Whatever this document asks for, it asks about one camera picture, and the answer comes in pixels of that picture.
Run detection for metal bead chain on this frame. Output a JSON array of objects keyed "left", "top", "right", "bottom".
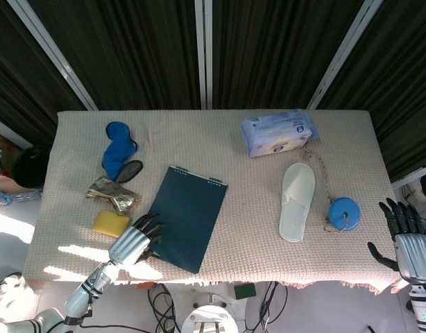
[{"left": 302, "top": 145, "right": 339, "bottom": 232}]

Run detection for clear plastic water bottle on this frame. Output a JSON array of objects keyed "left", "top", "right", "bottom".
[{"left": 0, "top": 189, "right": 43, "bottom": 206}]

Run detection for white disposable slipper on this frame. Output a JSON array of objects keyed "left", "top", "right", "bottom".
[{"left": 278, "top": 163, "right": 316, "bottom": 243}]

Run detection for black floor cables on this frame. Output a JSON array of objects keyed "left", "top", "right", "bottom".
[{"left": 146, "top": 281, "right": 422, "bottom": 333}]

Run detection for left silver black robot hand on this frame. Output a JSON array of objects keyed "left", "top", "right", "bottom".
[{"left": 108, "top": 213, "right": 166, "bottom": 268}]

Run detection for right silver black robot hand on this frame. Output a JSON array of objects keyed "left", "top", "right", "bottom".
[{"left": 367, "top": 197, "right": 426, "bottom": 286}]

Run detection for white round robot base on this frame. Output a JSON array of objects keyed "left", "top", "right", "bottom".
[{"left": 180, "top": 293, "right": 240, "bottom": 333}]

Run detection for yellow sponge block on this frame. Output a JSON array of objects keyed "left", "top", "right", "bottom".
[{"left": 92, "top": 210, "right": 131, "bottom": 238}]

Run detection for dark teal notebook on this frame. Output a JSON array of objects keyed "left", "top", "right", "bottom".
[{"left": 144, "top": 166, "right": 230, "bottom": 274}]

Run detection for crumpled foil snack wrapper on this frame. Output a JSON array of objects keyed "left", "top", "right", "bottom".
[{"left": 85, "top": 176, "right": 139, "bottom": 212}]

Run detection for blue eye mask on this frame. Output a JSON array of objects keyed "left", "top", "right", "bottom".
[{"left": 101, "top": 121, "right": 144, "bottom": 184}]

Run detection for green small box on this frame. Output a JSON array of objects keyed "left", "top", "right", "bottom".
[{"left": 234, "top": 283, "right": 257, "bottom": 300}]

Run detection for blue wet wipes pack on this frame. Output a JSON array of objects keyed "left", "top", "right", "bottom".
[{"left": 240, "top": 109, "right": 321, "bottom": 160}]

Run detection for blue round plug disc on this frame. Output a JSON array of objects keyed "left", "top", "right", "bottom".
[{"left": 328, "top": 196, "right": 361, "bottom": 232}]

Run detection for beige textured tablecloth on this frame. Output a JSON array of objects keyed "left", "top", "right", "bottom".
[{"left": 22, "top": 109, "right": 408, "bottom": 296}]

